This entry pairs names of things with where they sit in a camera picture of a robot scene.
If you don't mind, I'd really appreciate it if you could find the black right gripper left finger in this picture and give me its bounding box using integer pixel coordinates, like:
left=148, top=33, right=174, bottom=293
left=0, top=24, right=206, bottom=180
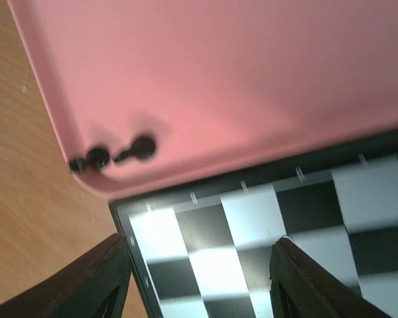
left=0, top=233, right=131, bottom=317

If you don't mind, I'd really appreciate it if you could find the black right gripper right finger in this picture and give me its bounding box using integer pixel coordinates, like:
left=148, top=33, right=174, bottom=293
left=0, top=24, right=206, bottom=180
left=269, top=237, right=388, bottom=317

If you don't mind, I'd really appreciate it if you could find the black rook piece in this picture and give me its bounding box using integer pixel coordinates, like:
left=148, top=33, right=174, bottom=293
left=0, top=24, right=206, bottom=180
left=68, top=147, right=110, bottom=173

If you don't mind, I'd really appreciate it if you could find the black knight piece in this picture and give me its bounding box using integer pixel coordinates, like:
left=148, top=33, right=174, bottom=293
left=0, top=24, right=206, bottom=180
left=113, top=135, right=157, bottom=163

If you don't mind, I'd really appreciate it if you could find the black and white chessboard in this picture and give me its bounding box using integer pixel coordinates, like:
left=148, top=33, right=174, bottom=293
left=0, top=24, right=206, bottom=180
left=109, top=130, right=398, bottom=317

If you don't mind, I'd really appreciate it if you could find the pink plastic tray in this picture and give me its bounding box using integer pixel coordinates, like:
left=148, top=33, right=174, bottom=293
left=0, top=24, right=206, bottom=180
left=9, top=1, right=398, bottom=198

